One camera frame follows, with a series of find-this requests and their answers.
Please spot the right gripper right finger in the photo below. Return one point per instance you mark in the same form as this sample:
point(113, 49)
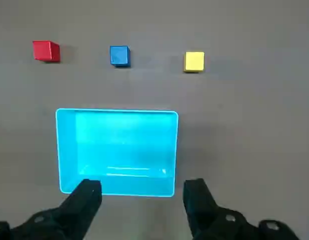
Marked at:
point(199, 202)

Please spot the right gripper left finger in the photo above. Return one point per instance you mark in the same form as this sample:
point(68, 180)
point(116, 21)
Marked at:
point(79, 202)

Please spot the yellow cube block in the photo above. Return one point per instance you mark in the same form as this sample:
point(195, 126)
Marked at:
point(193, 61)

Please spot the blue cube block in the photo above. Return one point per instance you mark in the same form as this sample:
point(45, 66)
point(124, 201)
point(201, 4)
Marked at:
point(119, 56)

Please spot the red cube block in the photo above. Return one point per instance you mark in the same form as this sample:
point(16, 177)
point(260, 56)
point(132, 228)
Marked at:
point(43, 51)

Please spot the cyan plastic box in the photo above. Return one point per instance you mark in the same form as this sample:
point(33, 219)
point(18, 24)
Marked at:
point(119, 145)

